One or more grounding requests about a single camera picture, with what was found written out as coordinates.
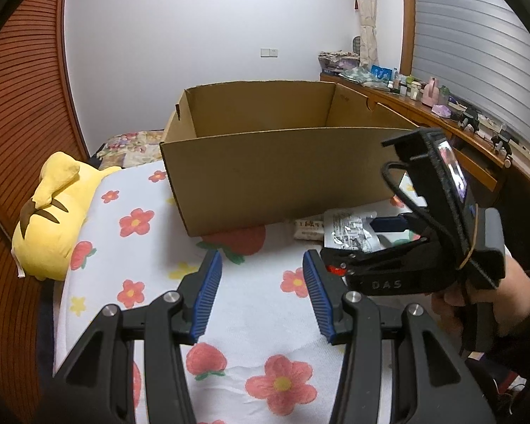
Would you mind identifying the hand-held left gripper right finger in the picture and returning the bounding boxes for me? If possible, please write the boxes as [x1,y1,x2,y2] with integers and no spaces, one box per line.
[302,249,497,424]

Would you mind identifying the group of small bottles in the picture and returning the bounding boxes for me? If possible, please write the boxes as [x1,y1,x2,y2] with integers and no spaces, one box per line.
[391,68,427,100]

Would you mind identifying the flower strawberry printed blanket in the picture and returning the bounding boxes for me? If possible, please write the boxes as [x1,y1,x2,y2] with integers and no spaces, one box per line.
[53,159,430,424]

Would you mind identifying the wooden cabinet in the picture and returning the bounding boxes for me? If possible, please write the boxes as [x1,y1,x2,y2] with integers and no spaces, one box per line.
[320,73,530,197]

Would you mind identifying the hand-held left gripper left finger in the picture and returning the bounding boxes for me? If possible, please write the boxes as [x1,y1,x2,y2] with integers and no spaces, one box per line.
[48,249,224,424]

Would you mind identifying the floral pillow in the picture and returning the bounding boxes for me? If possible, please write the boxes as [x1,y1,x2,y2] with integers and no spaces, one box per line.
[94,129,165,170]

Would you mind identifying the stack of folded cloths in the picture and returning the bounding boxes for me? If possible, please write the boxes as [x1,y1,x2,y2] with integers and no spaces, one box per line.
[318,50,361,74]

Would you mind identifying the person's right forearm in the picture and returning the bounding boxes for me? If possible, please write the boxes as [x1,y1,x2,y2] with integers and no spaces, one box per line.
[477,256,530,383]

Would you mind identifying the small black gadget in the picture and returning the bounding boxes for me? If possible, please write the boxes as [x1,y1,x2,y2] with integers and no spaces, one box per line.
[489,125,516,169]
[458,106,481,132]

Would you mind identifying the pink bottle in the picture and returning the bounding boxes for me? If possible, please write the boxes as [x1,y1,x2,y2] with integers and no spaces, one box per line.
[423,77,441,107]

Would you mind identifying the beige snack bar packet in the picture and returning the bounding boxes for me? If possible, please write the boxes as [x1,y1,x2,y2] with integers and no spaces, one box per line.
[291,217,328,242]

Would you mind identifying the silver white printed snack packet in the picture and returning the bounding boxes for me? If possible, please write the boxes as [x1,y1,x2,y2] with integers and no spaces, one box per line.
[323,208,408,253]

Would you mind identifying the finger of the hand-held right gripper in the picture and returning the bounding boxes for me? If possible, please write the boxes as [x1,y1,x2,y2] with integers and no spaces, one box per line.
[371,214,427,234]
[320,237,432,275]

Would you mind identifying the beige patterned curtain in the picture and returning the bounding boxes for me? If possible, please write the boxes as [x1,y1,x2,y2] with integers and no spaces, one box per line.
[352,0,379,70]

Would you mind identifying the yellow plush toy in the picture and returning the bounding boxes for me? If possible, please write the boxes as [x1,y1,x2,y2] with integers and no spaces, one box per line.
[11,151,123,282]

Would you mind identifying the person's right hand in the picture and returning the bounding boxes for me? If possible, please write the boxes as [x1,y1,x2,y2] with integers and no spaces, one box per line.
[430,290,467,342]

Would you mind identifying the brown cardboard box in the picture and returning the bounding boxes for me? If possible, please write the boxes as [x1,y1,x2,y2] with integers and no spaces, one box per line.
[160,80,419,237]

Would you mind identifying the grey window blind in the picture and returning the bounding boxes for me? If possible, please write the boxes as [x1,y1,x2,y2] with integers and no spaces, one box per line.
[412,0,530,162]

